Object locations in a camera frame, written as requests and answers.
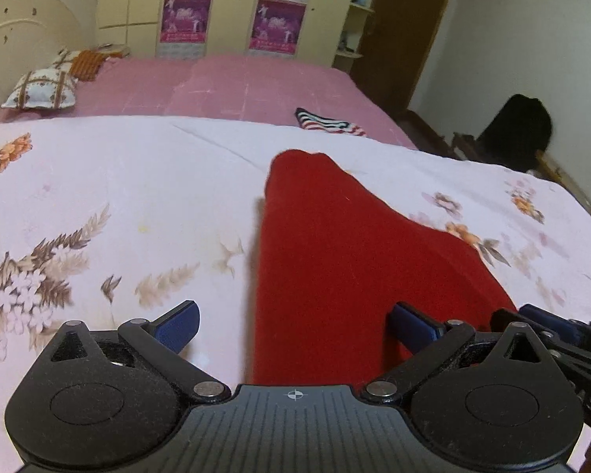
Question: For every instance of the cream wardrobe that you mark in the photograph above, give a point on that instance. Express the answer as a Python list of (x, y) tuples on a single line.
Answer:
[(128, 0)]

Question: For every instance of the white brown patterned pillow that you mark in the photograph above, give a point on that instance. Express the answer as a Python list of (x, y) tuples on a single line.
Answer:
[(66, 59), (39, 89)]

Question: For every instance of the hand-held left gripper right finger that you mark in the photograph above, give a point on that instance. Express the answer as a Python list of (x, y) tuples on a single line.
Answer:
[(416, 327)]

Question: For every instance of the black cloth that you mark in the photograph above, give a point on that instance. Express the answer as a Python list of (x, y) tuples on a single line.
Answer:
[(517, 130)]

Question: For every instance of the striped folded cloth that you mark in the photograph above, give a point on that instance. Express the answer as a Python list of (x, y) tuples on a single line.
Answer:
[(330, 123)]

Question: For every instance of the orange brown cushion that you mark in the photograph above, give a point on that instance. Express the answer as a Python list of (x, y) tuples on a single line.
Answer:
[(89, 64)]

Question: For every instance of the pink bed sheet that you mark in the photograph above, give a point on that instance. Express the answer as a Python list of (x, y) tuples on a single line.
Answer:
[(226, 86)]

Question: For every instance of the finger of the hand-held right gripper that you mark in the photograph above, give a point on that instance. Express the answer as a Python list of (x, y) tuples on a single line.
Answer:
[(551, 319), (503, 318)]

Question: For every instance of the cream wooden headboard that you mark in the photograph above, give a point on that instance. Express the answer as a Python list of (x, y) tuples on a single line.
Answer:
[(19, 29)]

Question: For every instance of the brown wooden chair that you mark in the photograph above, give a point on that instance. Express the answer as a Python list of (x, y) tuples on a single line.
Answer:
[(464, 144)]

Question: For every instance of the cream open shelf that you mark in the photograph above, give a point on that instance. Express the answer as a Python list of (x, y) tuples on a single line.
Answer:
[(359, 15)]

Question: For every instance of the purple wall poster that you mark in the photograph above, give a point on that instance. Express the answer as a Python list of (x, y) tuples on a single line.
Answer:
[(186, 17), (278, 24)]

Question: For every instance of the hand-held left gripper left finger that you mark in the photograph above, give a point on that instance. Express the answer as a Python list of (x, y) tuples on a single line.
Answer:
[(180, 327)]

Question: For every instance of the brown wooden door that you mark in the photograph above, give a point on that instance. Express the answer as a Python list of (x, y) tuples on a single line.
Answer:
[(409, 34)]

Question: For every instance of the white floral blanket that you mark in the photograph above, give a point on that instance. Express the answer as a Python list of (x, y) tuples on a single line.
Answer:
[(128, 182)]

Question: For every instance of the red knit garment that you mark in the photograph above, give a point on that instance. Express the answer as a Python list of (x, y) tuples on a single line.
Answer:
[(335, 256)]

